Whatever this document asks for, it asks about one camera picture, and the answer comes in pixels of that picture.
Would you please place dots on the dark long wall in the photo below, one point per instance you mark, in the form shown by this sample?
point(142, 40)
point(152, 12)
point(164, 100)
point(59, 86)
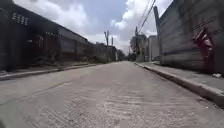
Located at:
point(36, 43)

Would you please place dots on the utility pole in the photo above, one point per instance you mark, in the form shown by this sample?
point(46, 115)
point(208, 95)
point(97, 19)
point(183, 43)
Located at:
point(106, 38)
point(156, 30)

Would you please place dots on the grey concrete road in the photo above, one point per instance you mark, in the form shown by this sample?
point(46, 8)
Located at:
point(110, 96)

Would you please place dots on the sidewalk beside dark wall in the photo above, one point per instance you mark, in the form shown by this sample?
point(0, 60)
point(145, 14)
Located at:
point(40, 70)

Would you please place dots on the grey distant buildings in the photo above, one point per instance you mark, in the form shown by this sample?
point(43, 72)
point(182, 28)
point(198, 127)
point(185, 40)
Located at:
point(145, 46)

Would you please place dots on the raised concrete sidewalk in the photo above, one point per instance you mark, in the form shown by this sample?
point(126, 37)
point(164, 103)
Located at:
point(193, 80)

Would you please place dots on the grey concrete block wall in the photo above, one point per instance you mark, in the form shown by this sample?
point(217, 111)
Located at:
point(186, 36)

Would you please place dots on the red cloth on wall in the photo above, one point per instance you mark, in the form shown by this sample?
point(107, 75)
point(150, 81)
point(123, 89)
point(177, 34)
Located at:
point(205, 46)

